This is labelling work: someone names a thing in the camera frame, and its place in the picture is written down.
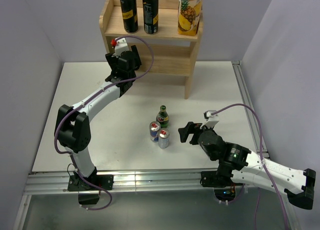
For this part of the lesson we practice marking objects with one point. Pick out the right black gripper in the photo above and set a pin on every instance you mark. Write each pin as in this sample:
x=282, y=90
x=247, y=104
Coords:
x=190, y=128

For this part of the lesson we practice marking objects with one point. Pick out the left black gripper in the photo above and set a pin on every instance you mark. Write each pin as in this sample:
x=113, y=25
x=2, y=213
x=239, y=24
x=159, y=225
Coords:
x=112, y=61

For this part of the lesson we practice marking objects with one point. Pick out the blue silver can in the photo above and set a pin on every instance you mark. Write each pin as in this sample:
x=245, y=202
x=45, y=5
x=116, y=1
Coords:
x=154, y=128
x=163, y=138

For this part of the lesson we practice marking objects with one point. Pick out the green glass bottle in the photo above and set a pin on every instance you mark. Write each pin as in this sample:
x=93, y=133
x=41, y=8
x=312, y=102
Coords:
x=163, y=117

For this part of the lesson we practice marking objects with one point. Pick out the black yellow tall can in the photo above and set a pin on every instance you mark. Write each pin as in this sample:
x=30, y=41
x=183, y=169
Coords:
x=129, y=15

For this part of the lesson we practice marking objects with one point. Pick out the dark grey can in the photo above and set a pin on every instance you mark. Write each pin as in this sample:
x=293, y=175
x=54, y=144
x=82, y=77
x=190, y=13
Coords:
x=151, y=16

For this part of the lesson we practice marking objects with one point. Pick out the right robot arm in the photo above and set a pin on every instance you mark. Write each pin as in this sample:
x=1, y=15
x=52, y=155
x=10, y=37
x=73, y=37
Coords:
x=241, y=166

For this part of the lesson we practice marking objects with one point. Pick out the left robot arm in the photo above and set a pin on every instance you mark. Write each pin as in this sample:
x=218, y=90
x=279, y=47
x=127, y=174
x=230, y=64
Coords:
x=72, y=133

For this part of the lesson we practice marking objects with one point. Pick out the wooden two-tier shelf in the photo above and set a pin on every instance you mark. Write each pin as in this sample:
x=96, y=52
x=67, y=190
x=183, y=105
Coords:
x=174, y=53

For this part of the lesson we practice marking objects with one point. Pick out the pineapple juice carton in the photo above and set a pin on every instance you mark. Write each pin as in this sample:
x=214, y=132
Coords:
x=189, y=12

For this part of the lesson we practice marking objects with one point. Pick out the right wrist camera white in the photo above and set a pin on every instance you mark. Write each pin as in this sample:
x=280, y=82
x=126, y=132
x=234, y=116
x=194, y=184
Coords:
x=211, y=119

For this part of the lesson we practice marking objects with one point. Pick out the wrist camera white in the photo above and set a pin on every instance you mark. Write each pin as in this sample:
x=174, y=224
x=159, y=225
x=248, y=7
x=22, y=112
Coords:
x=119, y=46
x=211, y=119

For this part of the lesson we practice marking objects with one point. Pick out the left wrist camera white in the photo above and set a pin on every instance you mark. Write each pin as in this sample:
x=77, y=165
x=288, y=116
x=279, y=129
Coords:
x=119, y=46

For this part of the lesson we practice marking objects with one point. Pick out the aluminium side rail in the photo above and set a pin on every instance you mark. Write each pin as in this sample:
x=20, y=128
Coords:
x=291, y=218

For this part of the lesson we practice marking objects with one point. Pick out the aluminium front rail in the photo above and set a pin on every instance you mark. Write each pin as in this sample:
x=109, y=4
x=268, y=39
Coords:
x=54, y=183

